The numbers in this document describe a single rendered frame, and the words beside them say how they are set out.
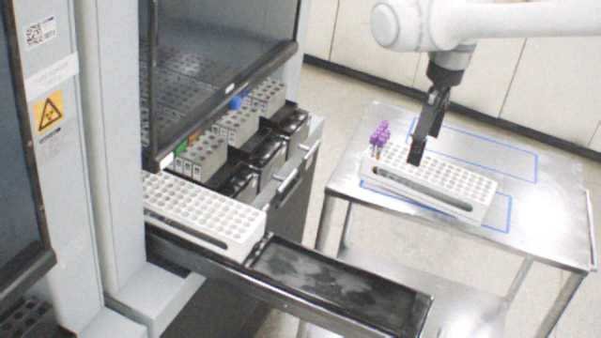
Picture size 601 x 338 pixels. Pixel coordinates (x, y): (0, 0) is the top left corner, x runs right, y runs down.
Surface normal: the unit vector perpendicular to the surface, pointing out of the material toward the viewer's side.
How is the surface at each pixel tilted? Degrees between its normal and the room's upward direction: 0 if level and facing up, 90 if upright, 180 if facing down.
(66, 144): 90
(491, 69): 90
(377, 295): 0
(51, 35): 90
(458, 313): 0
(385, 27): 92
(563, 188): 0
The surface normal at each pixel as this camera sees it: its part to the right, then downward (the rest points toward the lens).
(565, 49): -0.40, 0.51
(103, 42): 0.90, 0.34
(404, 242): 0.13, -0.80
